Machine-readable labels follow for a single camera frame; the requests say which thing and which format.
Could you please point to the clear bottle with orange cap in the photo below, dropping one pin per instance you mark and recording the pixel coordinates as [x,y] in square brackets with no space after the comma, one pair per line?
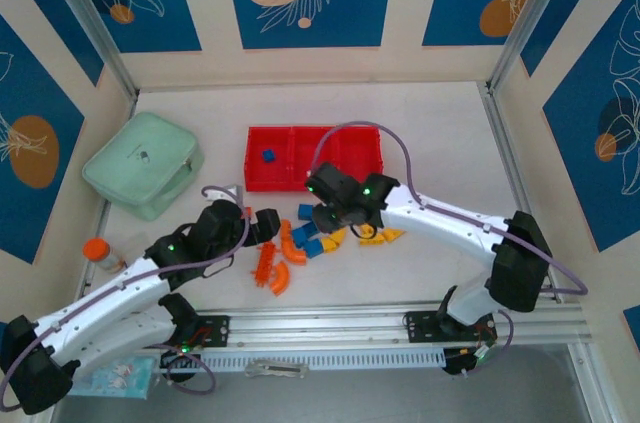
[97,249]

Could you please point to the aluminium frame post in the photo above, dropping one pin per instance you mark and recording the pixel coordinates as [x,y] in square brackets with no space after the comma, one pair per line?
[531,18]
[92,18]

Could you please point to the orange spiky lego piece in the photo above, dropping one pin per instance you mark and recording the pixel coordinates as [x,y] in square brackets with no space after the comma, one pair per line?
[262,265]

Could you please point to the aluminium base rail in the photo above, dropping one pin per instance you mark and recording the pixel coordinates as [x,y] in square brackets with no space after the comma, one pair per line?
[325,323]

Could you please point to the clear plastic tool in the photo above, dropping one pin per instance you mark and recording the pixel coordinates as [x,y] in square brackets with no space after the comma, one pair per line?
[275,369]

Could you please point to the orange curved lego piece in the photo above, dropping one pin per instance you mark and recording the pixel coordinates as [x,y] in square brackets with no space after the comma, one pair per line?
[281,283]
[295,253]

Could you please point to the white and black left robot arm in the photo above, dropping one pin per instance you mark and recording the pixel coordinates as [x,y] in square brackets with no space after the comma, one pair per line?
[100,303]

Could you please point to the mint green zip pouch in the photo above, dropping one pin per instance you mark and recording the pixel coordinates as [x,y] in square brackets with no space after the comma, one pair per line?
[140,163]

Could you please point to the aluminium side rail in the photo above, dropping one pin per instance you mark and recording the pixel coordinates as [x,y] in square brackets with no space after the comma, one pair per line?
[102,223]
[518,193]

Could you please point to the narrow orange lego brick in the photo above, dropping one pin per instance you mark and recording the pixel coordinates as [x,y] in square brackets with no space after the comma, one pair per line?
[285,230]

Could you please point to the small blue lego cube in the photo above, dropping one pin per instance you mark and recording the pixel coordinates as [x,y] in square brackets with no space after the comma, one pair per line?
[268,155]

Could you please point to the blue tissue pack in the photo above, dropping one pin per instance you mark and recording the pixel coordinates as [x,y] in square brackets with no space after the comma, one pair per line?
[125,375]

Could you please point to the red three-compartment tray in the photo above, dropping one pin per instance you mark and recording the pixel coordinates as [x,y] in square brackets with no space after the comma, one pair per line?
[295,175]

